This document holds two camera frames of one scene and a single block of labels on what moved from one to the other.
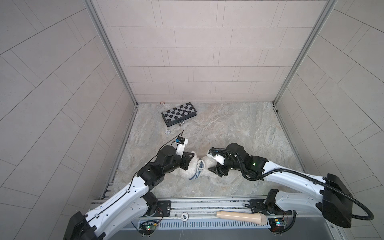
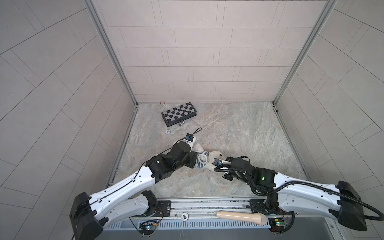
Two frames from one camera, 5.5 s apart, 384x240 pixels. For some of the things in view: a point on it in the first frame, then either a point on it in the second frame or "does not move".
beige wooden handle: (253, 217) does not move
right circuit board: (276, 225) does not move
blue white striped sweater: (200, 166) -> (198, 163)
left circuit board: (147, 228) does not move
